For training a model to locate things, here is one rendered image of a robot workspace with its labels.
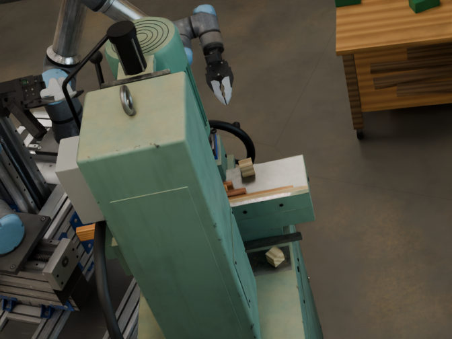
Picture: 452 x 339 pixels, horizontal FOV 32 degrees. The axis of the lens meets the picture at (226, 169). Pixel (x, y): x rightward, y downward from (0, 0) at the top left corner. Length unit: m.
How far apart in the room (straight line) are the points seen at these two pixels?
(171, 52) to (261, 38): 2.65
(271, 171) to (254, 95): 1.78
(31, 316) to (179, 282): 1.43
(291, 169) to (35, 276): 0.85
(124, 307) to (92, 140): 1.50
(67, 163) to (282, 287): 0.76
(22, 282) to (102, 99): 1.05
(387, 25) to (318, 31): 1.02
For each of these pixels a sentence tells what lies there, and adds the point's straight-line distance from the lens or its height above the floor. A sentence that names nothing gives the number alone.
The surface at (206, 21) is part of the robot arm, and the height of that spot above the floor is 1.05.
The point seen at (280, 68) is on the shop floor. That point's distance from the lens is 4.11.
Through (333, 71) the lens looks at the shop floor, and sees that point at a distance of 4.01.
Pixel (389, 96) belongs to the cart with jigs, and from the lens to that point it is 3.53.
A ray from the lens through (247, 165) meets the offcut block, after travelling 2.21.
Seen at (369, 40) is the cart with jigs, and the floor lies 0.53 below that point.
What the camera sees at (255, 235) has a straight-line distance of 2.18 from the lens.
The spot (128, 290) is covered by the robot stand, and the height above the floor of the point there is 0.23.
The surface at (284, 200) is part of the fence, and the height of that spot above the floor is 0.94.
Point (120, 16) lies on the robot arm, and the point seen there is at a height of 1.23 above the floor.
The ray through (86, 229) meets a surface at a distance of 2.22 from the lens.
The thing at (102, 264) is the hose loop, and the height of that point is 1.28.
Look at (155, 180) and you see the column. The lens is 1.52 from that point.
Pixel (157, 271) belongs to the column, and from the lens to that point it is 1.72.
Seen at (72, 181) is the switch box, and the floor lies 1.45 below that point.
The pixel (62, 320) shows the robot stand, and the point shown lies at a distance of 3.01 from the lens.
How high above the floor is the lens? 2.43
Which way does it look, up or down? 42 degrees down
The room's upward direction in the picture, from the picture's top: 18 degrees counter-clockwise
